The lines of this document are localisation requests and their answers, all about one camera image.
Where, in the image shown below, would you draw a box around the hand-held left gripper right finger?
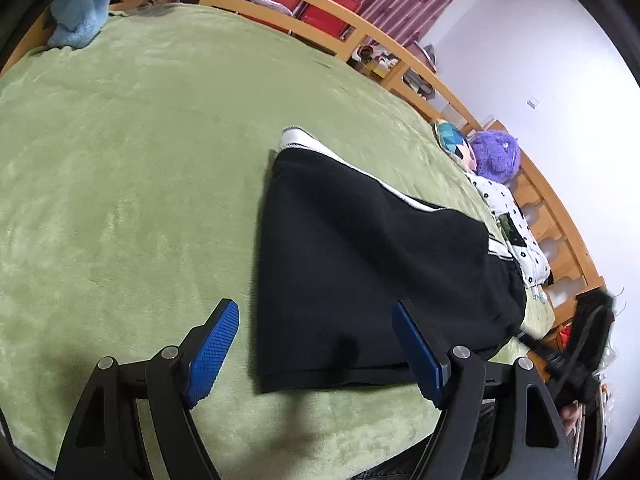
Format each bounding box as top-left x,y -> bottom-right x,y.
391,299 -> 576,480

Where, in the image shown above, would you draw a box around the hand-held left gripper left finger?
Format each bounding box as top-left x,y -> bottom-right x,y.
52,298 -> 241,480

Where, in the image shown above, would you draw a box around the black pants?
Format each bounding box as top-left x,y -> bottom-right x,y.
255,127 -> 529,395

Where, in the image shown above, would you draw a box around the person's right hand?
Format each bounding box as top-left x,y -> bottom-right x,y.
561,404 -> 584,434

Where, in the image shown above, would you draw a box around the dark pouch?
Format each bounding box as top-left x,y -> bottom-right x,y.
497,212 -> 529,248

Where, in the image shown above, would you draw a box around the white dotted pillow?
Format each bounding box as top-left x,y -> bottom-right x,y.
466,172 -> 552,307

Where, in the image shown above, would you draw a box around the green fleece blanket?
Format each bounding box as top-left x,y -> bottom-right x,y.
0,2 -> 557,480

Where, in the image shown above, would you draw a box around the purple plush toy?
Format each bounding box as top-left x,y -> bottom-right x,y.
469,130 -> 522,184

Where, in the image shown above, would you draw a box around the colourful triangle pattern pillow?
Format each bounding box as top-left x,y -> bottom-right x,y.
431,119 -> 479,172

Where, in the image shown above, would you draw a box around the light blue fleece garment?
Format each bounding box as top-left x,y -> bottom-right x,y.
47,0 -> 124,52

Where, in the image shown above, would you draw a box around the wooden bed frame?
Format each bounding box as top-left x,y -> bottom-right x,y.
0,0 -> 607,353

